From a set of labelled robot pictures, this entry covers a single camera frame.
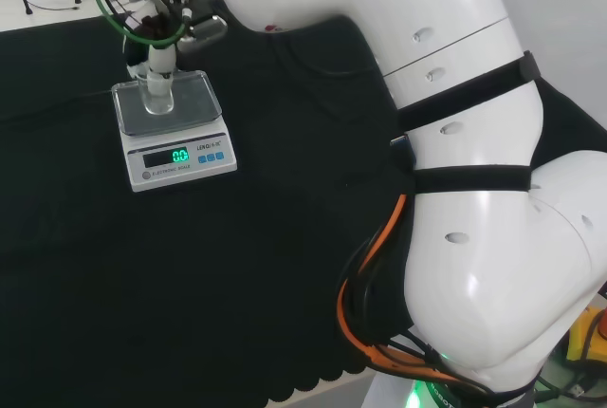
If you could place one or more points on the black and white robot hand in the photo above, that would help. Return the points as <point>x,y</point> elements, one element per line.
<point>159,61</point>

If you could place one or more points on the small clear glass beaker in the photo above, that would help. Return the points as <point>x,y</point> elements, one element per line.
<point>159,106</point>

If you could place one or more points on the white electronic balance, steel pan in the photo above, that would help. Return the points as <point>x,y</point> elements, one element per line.
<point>180,161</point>

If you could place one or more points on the black scalloped bench cloth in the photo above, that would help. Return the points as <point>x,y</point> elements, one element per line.
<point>237,261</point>

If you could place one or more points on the yellow stop button box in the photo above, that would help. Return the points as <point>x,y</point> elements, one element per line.
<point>581,337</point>

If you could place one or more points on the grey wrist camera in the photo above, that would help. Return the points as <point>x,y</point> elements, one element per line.
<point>204,31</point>

